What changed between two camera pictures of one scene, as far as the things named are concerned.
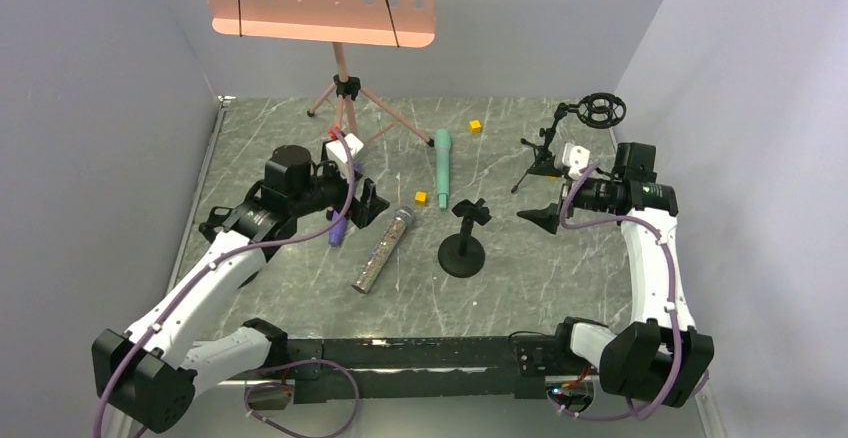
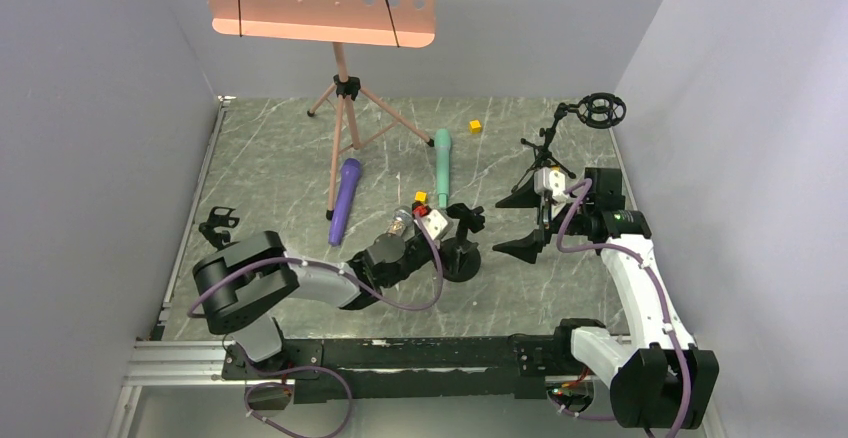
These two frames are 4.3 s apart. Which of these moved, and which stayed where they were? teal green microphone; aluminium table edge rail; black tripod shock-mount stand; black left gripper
Moved: black left gripper
Stayed: black tripod shock-mount stand; aluminium table edge rail; teal green microphone
